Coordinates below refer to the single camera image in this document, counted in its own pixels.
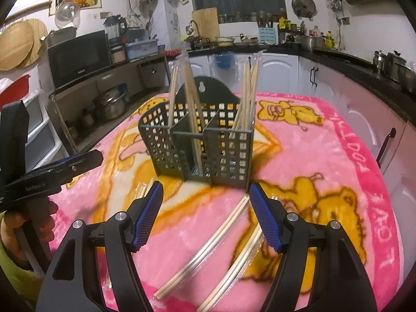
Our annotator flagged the chopstick pair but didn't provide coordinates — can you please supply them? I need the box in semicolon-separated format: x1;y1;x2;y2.
180;57;204;176
154;195;250;299
196;196;281;312
232;53;262;130
135;178;155;199
168;61;179;127

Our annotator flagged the green sleeve forearm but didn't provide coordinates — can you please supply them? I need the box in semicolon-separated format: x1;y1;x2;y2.
0;233;43;309

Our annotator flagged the person left hand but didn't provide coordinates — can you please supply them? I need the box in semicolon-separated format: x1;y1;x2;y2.
0;197;59;264

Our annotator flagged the white drawer unit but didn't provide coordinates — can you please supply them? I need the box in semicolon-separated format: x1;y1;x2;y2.
23;90;69;172

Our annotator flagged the red plastic basin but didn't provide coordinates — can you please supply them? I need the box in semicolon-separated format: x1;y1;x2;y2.
0;74;30;110

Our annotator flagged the metal shelf rack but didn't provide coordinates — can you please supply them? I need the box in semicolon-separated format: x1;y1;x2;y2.
47;53;170;155

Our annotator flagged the steel stock pot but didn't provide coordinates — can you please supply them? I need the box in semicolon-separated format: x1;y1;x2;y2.
93;86;130;121

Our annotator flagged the black microwave oven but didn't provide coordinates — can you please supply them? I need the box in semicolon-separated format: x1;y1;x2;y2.
47;30;111;89

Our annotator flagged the pink cartoon blanket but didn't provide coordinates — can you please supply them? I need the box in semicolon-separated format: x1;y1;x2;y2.
48;92;406;312

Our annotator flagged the round bamboo tray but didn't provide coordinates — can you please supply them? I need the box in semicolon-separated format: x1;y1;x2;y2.
1;18;48;71

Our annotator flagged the glass pot lid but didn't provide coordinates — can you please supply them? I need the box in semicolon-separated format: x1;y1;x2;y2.
54;0;80;29

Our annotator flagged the blue dish tray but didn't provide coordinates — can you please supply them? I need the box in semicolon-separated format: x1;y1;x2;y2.
125;40;158;60

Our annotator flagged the black blender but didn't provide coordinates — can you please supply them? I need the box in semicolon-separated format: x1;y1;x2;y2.
104;15;128;45

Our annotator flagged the dark green utensil basket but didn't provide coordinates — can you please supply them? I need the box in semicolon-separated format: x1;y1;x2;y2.
138;77;255;190

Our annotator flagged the steel kettle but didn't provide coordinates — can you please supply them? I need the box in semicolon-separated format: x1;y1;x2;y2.
384;50;407;82

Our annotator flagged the small steel teapot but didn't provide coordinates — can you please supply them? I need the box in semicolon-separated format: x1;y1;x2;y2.
373;50;386;74

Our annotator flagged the blue hanging bag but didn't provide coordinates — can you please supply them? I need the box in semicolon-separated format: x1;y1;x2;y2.
214;51;235;70

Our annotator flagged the steel pot on counter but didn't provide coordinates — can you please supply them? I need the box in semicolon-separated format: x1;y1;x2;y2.
300;36;325;52

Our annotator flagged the wooden cutting board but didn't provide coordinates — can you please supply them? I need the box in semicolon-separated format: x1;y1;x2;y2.
192;8;220;42

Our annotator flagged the blue knife block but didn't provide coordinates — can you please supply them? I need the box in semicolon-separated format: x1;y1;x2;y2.
258;27;278;45

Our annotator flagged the hanging pot lid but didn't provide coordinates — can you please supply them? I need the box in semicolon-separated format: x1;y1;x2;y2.
291;0;317;21

